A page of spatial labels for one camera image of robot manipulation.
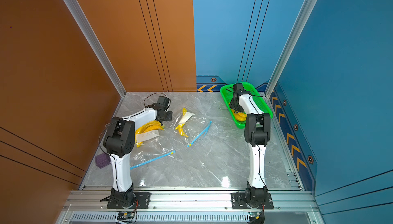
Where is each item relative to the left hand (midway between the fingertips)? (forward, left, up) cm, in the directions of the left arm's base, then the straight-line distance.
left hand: (168, 114), depth 104 cm
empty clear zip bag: (-24, +3, -2) cm, 25 cm away
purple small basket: (-33, +30, +2) cm, 45 cm away
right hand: (+6, -46, +1) cm, 47 cm away
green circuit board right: (-55, -49, -5) cm, 74 cm away
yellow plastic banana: (-2, -49, 0) cm, 49 cm away
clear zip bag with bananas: (-8, -15, -3) cm, 17 cm away
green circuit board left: (-57, +13, -6) cm, 58 cm away
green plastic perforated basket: (+18, -42, +3) cm, 46 cm away
